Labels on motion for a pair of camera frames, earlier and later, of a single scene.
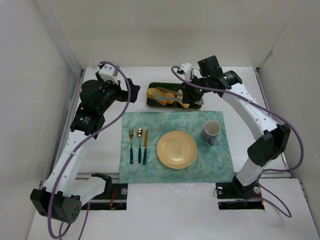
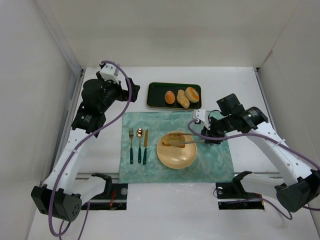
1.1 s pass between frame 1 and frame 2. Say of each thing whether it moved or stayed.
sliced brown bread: moved
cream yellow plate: stayed
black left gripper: stayed
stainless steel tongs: moved
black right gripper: moved
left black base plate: stayed
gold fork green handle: stayed
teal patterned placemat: stayed
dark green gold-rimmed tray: stayed
